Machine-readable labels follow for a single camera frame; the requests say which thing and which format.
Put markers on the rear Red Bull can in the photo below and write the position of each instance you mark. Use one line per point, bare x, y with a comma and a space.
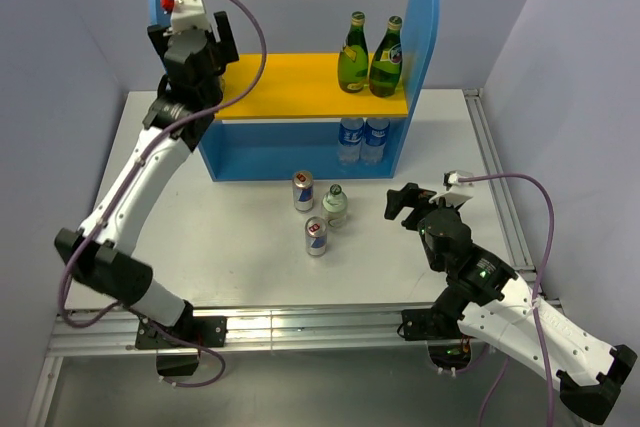
303, 191

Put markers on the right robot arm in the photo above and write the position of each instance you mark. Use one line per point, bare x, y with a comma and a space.
487, 299

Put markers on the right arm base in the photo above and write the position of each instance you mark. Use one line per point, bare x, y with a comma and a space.
448, 348

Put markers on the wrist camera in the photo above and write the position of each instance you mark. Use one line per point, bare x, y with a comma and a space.
457, 189
186, 15

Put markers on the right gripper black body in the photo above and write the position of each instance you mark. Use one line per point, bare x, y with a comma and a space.
435, 262

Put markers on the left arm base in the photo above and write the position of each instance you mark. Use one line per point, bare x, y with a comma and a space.
181, 348

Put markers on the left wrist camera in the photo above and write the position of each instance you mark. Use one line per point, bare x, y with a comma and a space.
186, 15

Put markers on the front Red Bull can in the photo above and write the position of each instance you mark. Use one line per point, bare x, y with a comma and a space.
316, 235

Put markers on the aluminium rail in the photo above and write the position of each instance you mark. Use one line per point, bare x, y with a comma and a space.
249, 330
517, 246

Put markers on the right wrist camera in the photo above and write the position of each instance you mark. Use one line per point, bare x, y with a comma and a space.
457, 189

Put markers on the green Perrier bottle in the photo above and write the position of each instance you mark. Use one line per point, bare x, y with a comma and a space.
353, 60
386, 66

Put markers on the red bull can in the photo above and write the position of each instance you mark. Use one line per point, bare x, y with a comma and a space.
316, 235
303, 191

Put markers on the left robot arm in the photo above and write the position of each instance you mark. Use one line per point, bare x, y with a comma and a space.
98, 254

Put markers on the front aluminium rail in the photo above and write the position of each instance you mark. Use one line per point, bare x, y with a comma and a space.
249, 330

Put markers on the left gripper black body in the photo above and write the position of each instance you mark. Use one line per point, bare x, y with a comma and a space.
215, 93

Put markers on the right aluminium rail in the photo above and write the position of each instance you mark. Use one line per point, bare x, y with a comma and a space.
517, 246

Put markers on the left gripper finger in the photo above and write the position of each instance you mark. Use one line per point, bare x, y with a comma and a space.
159, 37
224, 45

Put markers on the clear Chang bottle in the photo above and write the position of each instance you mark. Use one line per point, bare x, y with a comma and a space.
335, 206

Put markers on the right Pocari Sweat bottle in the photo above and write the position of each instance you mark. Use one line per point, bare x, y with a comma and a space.
375, 137

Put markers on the blue and yellow shelf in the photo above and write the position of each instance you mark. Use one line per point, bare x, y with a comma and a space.
290, 120

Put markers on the left Pocari Sweat bottle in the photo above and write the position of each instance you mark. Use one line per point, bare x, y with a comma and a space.
350, 137

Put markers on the pocari sweat bottle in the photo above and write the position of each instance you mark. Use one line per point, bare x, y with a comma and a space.
350, 137
375, 137

